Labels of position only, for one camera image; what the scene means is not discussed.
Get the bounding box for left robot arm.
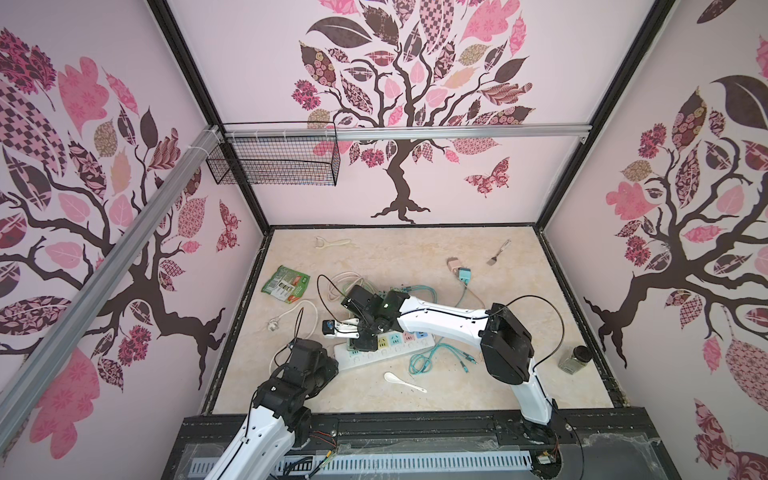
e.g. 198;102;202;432
206;338;338;479

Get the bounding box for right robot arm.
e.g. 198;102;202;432
323;286;553;426

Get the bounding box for white multicolour power strip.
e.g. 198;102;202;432
333;332;436;371

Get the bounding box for white ceramic spoon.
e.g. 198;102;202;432
383;371;428;394

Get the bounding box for green snack packet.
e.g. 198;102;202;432
261;265;310;304

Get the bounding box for pale yellow peeler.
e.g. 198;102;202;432
315;236;352;250

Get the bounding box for metal fork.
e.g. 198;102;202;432
487;239;511;266

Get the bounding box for glass jar black lid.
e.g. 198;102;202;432
558;345;593;375

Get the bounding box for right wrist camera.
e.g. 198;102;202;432
321;319;360;339

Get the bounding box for tangled charging cables bundle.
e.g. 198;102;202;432
383;281;481;376

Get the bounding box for pink cable of round socket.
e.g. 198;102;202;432
326;271;367;301

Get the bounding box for white power strip cable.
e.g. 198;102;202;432
266;298;319;343

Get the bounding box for black wire basket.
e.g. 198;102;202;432
206;120;341;186

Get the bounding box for aluminium rail back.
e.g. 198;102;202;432
224;123;592;141

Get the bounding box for aluminium rail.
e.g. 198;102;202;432
1;125;221;448
224;123;592;141

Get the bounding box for aluminium rail left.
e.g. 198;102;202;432
1;125;221;448

